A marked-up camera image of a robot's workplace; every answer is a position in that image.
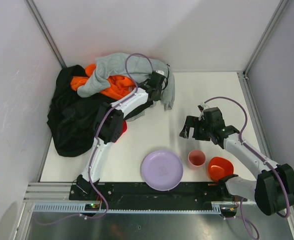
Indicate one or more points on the left aluminium frame post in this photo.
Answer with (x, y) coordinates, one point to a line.
(35, 13)

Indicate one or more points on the orange plastic bowl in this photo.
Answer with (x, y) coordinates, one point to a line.
(219, 168)

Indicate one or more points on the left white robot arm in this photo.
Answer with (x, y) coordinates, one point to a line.
(108, 125)

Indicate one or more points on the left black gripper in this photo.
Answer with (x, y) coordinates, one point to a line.
(158, 80)

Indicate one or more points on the grey zip hoodie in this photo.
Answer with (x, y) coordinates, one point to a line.
(137, 66)

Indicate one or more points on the black cloth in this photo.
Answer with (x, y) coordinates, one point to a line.
(71, 117)

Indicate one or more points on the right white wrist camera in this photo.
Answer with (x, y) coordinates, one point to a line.
(202, 106)

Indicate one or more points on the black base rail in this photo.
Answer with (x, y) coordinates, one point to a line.
(139, 194)

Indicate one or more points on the right aluminium frame post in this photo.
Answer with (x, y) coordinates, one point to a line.
(271, 26)

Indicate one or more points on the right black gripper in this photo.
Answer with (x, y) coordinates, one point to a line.
(195, 126)

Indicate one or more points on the orange fleece cloth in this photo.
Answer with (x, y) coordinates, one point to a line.
(120, 86)

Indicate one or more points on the pink plastic cup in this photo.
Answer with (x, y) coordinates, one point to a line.
(196, 159)

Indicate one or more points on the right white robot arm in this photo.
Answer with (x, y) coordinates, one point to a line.
(273, 187)

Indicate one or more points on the grey slotted cable duct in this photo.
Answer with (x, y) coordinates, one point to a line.
(213, 208)

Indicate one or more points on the lilac plastic plate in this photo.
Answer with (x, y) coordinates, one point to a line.
(162, 170)

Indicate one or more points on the red cloth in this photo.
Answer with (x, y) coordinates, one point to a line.
(124, 127)

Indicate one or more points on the aluminium frame post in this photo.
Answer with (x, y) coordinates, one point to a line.
(271, 26)
(35, 13)

